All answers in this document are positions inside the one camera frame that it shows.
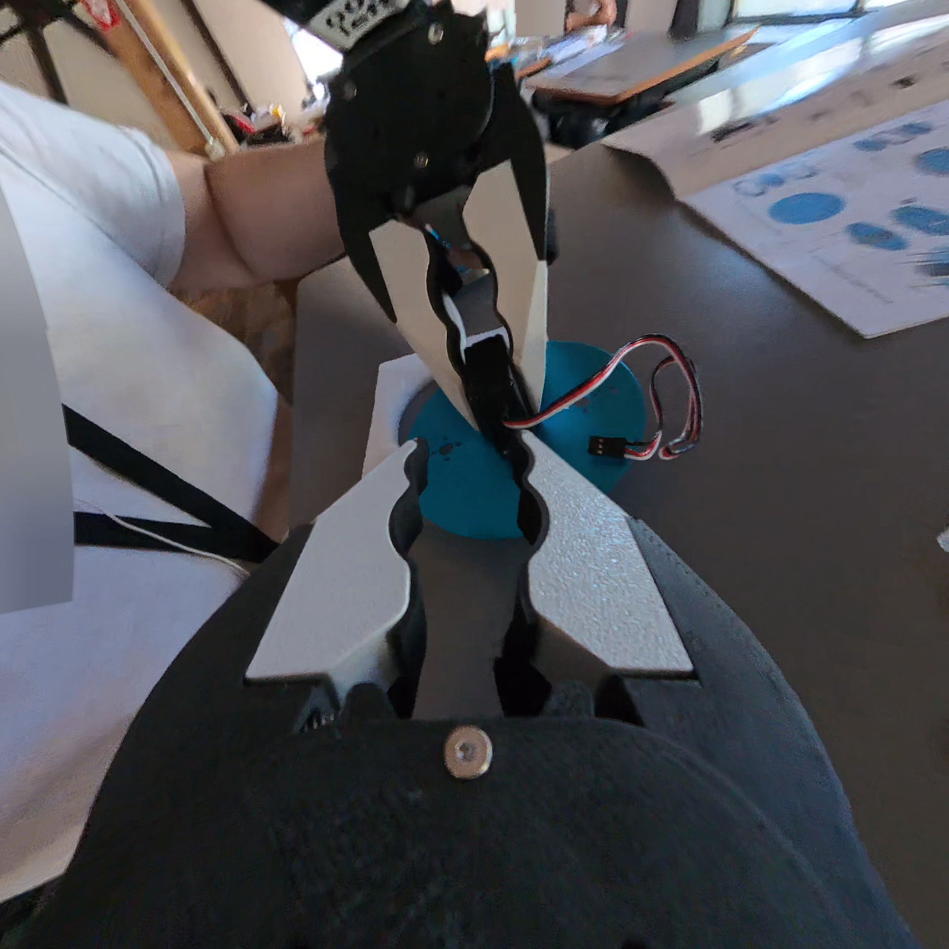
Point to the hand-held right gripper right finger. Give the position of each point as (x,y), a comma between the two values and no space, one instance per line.
(600,586)

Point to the white foam sheet with hole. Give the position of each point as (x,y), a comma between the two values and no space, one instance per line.
(389,400)

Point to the wooden beam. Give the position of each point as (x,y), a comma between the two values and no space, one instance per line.
(170,81)

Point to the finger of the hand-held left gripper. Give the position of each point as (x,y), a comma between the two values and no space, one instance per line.
(404,282)
(519,245)

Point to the blue round metal plate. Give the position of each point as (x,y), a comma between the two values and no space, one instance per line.
(463,493)

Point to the person's white shirt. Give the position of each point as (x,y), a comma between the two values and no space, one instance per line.
(148,356)

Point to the assembly instruction booklet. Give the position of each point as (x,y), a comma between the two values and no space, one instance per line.
(815,245)

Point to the dark grey desk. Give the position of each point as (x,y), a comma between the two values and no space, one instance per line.
(741,519)

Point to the background desk with wooden edge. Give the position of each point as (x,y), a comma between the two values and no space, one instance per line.
(637,63)

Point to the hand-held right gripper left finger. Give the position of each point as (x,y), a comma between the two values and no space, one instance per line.
(333,593)

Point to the black servo motor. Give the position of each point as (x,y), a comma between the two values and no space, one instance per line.
(489,385)

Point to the person's left forearm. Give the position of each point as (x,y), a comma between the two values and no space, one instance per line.
(259,215)

